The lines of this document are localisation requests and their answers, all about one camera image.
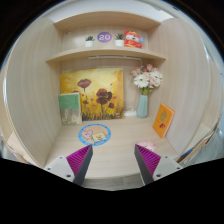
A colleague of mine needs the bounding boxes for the white cable and adapter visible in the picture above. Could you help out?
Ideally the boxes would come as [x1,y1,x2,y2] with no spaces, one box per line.
[123,106,138,118]

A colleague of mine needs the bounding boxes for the small potted plant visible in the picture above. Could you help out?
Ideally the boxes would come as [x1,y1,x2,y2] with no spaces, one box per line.
[115,33,124,46]
[85,36,94,47]

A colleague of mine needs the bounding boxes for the right small potted plant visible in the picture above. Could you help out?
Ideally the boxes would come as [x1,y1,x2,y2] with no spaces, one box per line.
[115,33,124,46]

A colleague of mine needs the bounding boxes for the left small potted plant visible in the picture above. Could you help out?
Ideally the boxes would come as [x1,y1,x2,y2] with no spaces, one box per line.
[85,36,94,47]

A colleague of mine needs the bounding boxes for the purple round number 20 sign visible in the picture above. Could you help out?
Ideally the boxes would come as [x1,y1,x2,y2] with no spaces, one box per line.
[97,32,112,43]

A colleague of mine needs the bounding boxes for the white LED light bar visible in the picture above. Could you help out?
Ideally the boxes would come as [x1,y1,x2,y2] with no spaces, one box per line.
[88,56,142,61]

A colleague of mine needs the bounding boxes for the pink and white flower bouquet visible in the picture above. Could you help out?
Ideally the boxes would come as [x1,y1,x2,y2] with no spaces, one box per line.
[131,64,163,96]

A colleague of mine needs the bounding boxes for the green and beige book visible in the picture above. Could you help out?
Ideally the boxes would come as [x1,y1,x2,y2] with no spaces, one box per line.
[59,92,82,125]

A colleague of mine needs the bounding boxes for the red cartoon fortune doll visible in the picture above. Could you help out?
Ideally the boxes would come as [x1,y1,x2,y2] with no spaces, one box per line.
[124,30,144,48]

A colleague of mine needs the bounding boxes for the round cartoon pig mouse pad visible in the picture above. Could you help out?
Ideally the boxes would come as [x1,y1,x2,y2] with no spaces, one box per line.
[78,124,111,146]

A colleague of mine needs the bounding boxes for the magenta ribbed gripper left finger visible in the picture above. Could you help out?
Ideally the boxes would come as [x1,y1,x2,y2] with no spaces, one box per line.
[45,145,93,186]

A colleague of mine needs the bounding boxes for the orange book with tree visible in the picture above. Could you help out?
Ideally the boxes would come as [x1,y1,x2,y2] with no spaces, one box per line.
[153,104,175,138]

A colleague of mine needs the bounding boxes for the light blue vase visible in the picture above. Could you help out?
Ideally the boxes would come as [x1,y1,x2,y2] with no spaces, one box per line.
[136,95,148,119]

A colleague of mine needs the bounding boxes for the wooden wall shelf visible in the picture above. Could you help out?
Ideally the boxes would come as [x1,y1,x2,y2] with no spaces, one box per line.
[47,47,166,62]

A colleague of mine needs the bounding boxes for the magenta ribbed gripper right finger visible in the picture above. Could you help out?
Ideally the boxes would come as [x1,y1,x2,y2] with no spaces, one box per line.
[134,144,182,185]

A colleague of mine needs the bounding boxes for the yellow poppy flower painting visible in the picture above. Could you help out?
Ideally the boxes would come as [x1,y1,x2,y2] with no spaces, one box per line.
[60,68,124,121]

